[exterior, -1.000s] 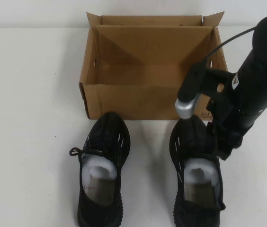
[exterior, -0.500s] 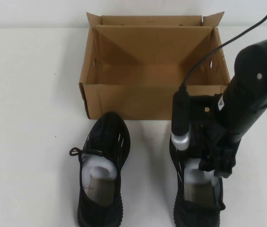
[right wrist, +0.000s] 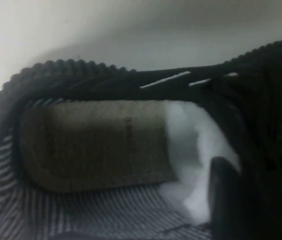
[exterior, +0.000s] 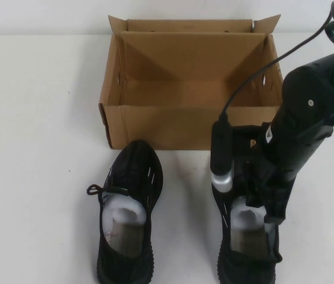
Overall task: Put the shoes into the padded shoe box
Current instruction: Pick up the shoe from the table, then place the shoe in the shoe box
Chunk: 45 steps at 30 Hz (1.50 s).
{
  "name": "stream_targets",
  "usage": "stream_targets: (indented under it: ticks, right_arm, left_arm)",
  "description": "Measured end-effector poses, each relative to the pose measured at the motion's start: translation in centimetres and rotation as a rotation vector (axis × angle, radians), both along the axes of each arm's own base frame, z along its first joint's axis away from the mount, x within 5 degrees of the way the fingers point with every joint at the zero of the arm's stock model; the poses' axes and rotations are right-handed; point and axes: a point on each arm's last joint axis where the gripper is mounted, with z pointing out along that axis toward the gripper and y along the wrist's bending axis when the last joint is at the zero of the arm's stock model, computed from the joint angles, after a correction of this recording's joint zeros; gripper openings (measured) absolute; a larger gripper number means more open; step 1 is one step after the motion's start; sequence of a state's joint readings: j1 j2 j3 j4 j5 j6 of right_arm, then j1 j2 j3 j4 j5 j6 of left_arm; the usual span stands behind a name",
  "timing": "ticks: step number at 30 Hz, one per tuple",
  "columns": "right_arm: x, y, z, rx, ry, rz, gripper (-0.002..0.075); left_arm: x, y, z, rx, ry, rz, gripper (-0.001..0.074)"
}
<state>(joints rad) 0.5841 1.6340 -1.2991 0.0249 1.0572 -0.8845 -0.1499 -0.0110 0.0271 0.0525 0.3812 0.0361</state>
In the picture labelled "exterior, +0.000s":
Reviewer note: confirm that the black knit sneaker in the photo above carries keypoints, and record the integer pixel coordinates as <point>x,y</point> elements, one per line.
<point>131,161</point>
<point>238,266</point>

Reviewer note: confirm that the white foam shoe stuffing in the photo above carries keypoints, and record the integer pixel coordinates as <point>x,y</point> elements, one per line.
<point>239,211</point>
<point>110,211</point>

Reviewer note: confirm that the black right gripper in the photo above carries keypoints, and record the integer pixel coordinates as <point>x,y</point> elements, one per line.
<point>256,165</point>

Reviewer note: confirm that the brown cardboard shoe box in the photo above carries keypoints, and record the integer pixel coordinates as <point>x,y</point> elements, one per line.
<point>167,124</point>

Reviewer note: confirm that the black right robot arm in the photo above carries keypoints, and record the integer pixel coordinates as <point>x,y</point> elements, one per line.
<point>303,88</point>

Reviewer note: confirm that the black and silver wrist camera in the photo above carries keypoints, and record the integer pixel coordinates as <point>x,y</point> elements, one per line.
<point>221,154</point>

